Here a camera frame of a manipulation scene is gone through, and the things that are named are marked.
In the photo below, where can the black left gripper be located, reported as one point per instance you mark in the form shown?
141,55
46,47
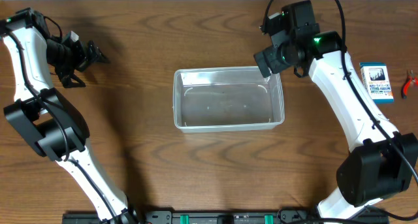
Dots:
80,61

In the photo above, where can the blue white cardboard box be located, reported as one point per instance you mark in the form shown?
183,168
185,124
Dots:
376,81

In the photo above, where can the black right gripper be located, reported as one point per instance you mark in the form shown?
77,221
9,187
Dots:
270,55

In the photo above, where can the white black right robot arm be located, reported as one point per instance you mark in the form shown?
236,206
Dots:
381,161

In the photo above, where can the clear plastic container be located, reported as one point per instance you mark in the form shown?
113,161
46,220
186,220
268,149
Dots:
221,99

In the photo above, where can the red handled pliers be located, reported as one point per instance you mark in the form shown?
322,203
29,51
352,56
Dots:
410,80

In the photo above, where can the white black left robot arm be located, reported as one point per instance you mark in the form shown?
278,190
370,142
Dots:
46,120

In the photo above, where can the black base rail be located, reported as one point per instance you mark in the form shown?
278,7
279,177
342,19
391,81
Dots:
282,216

